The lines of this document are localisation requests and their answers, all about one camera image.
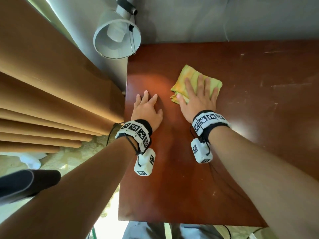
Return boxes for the person's right hand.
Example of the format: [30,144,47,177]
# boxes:
[176,74,219,123]

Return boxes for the person's left hand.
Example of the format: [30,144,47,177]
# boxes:
[131,90,163,132]

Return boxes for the yellow cleaning cloth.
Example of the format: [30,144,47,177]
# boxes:
[170,64,223,105]

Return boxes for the person's right forearm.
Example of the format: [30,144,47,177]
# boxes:
[208,125,319,239]

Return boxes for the person's left forearm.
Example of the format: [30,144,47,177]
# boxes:
[0,136,138,239]

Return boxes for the red-brown wooden table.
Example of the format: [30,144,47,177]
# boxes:
[118,40,319,227]

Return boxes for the white cone lamp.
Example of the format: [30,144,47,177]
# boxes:
[93,0,142,59]

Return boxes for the tan curtain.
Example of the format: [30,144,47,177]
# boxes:
[0,0,125,153]

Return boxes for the light grey trousers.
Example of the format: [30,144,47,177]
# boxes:
[122,222,225,239]

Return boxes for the white sheer curtain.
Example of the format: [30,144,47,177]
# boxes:
[10,153,48,170]

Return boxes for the black grey sleeve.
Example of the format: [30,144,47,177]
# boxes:
[0,169,61,206]

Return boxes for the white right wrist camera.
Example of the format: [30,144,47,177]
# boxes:
[190,138,214,164]

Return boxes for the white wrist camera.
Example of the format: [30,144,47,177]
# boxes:
[134,148,156,177]
[190,138,214,164]

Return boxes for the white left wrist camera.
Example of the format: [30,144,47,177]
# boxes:
[134,148,156,177]

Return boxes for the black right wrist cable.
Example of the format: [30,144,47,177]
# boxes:
[209,163,265,239]

